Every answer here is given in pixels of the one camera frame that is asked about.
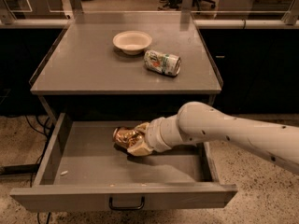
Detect orange soda can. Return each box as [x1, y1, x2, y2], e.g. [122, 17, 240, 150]
[113, 127, 144, 149]

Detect white paper bowl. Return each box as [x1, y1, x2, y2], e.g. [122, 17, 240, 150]
[113, 31, 152, 55]

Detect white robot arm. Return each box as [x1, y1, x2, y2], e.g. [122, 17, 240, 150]
[128, 102, 299, 175]

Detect white horizontal rail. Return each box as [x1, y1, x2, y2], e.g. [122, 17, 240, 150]
[0, 20, 299, 29]

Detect grey metal cabinet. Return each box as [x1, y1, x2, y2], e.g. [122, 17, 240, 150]
[28, 10, 224, 126]

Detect green white soda can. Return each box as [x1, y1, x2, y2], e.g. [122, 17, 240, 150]
[144, 50, 181, 77]

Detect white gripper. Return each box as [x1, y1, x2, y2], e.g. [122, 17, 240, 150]
[127, 118, 171, 157]

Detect black floor cables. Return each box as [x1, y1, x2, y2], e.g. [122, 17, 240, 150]
[23, 115, 54, 224]

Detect open grey top drawer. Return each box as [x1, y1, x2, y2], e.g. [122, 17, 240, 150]
[10, 113, 237, 212]

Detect black drawer handle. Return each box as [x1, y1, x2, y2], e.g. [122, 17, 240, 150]
[108, 196, 145, 211]

